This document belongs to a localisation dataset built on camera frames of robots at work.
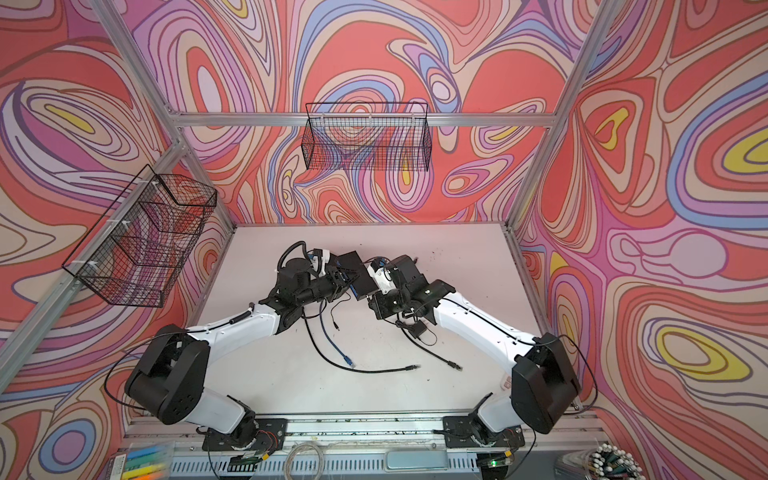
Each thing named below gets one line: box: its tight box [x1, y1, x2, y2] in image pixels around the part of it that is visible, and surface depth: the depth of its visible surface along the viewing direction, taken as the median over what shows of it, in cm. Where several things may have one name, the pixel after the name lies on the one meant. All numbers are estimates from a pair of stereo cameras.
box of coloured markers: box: [108, 441, 176, 480], surface depth 71 cm
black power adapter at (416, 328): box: [408, 320, 427, 341], surface depth 92 cm
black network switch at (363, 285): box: [336, 252, 379, 301], surface depth 84 cm
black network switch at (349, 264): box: [329, 250, 368, 281], surface depth 85 cm
